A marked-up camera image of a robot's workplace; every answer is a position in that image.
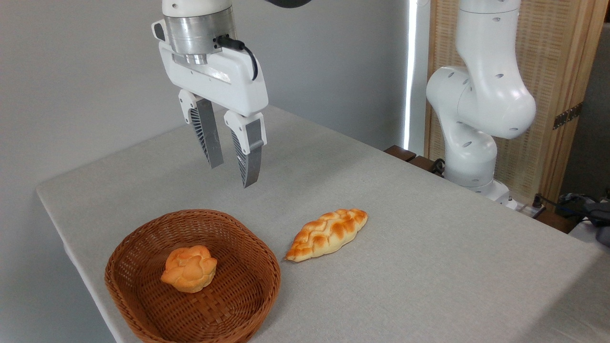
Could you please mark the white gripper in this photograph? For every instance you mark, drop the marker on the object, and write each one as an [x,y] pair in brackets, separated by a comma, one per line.
[228,83]

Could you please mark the flower-shaped bread bun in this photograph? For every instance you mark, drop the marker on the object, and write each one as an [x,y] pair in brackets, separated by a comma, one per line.
[189,269]

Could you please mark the braided bread loaf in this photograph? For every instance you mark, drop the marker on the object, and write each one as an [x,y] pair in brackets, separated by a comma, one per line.
[326,234]

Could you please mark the brown wicker basket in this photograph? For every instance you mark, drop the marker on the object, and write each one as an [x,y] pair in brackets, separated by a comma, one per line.
[238,295]

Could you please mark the dark brown wooden block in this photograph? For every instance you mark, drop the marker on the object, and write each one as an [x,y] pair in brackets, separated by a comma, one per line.
[400,153]
[421,163]

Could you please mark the grey tablecloth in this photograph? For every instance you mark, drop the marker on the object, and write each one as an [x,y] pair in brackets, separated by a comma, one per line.
[429,286]

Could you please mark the white power strip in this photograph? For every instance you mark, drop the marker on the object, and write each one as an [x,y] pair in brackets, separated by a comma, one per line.
[529,209]

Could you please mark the wooden woven folding screen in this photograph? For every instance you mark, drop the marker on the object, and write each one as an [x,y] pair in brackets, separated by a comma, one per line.
[553,47]

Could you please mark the metal screen hinge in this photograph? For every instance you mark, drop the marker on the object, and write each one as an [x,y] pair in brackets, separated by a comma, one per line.
[567,116]

